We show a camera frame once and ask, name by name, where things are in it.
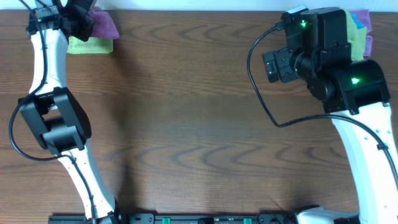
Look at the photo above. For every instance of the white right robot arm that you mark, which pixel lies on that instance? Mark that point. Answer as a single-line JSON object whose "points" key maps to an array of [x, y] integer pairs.
{"points": [[355, 97]]}

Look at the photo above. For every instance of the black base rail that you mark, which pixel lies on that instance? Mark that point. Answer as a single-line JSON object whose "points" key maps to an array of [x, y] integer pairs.
{"points": [[149, 218]]}

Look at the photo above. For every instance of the purple microfiber cloth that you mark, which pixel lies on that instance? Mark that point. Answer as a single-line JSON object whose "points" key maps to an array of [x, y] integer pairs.
{"points": [[104, 26], [364, 16]]}

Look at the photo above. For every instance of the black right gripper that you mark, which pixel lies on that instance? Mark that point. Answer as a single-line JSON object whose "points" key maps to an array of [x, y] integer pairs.
{"points": [[324, 23]]}

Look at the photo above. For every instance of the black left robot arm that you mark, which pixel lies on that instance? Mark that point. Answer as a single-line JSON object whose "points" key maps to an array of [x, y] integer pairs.
{"points": [[54, 116]]}

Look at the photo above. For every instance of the green crumpled microfiber cloth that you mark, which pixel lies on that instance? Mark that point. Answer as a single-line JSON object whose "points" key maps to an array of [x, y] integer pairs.
{"points": [[356, 37]]}

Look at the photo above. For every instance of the folded green microfiber cloth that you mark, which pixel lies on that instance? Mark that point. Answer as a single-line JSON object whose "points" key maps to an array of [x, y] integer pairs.
{"points": [[93, 45]]}

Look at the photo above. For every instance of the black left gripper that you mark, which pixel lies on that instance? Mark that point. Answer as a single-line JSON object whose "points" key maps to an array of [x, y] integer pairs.
{"points": [[78, 23]]}

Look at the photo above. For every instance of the blue microfiber cloth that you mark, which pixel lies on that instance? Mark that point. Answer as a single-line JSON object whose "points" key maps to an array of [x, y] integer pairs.
{"points": [[358, 23]]}

